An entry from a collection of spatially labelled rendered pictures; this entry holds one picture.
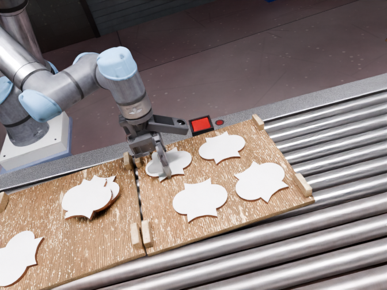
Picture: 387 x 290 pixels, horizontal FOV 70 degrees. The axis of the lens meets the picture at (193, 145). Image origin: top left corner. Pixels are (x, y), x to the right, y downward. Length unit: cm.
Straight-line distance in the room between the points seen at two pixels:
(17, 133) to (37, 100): 59
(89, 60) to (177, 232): 45
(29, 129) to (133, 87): 67
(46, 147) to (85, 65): 56
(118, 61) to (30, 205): 54
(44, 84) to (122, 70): 17
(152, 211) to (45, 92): 37
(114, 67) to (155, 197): 35
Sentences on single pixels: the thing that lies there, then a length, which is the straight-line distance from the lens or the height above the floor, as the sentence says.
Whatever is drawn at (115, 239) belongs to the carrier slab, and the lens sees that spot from 73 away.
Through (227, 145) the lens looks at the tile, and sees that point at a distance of 83.
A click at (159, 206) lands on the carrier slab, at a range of 74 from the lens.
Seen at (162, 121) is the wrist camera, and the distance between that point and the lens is 71.
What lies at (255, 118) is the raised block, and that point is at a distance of 89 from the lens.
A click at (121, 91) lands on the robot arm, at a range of 63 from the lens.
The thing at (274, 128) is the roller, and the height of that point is 91.
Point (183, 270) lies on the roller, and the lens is 66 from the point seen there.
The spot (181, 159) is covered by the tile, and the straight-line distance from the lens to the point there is 82.
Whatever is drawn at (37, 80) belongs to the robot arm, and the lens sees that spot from 68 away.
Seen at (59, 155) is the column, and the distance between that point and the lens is 119.
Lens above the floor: 151
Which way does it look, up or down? 41 degrees down
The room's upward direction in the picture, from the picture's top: 15 degrees counter-clockwise
